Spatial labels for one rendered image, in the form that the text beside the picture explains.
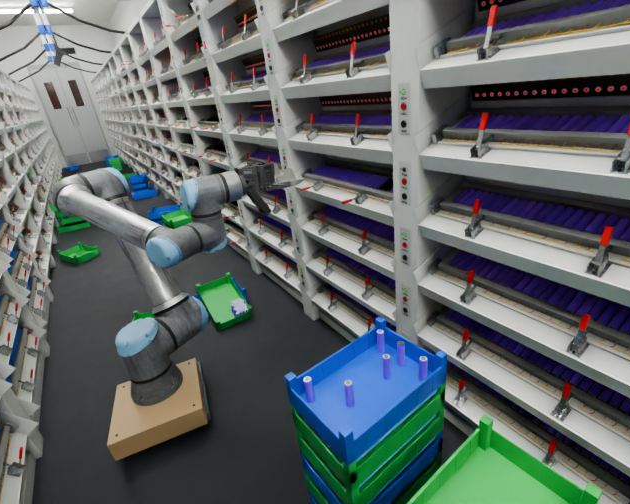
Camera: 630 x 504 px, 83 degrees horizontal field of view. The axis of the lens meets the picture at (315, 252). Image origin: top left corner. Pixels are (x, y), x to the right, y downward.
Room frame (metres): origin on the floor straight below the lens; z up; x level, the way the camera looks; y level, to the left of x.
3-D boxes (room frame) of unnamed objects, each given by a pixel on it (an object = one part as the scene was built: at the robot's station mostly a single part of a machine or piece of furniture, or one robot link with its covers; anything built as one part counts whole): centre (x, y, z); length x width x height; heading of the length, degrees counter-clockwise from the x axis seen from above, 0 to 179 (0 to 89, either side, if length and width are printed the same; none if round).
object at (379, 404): (0.59, -0.08, 0.52); 0.30 x 0.20 x 0.08; 124
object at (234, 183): (1.08, 0.23, 0.87); 0.10 x 0.05 x 0.09; 30
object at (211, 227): (1.03, 0.32, 0.76); 0.12 x 0.09 x 0.12; 144
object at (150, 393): (1.06, 0.68, 0.18); 0.19 x 0.19 x 0.10
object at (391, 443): (0.59, -0.08, 0.44); 0.30 x 0.20 x 0.08; 124
